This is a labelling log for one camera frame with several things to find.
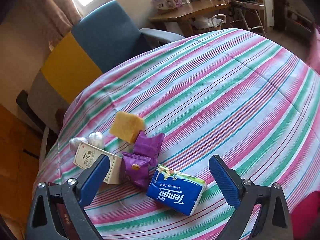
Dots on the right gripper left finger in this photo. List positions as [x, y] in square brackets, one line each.
[79, 192]

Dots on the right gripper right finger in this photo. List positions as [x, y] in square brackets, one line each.
[273, 220]

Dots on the maroon gift box gold lining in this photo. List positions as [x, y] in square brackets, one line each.
[61, 219]

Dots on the cream medicine box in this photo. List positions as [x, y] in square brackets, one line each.
[111, 165]

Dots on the white rolled sock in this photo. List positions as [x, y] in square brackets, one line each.
[95, 139]

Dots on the blue Tempo tissue pack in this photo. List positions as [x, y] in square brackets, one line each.
[177, 190]

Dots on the purple snack packet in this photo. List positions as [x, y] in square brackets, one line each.
[137, 169]
[149, 146]

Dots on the small yellow sponge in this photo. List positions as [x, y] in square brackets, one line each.
[127, 126]

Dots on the striped bed sheet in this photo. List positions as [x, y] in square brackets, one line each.
[232, 93]

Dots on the blue yellow grey headboard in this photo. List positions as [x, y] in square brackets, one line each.
[101, 41]

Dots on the beige curtain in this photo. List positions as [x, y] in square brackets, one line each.
[57, 18]

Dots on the wooden desk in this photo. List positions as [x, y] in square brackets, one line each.
[188, 11]

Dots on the pink small box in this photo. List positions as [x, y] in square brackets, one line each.
[178, 3]

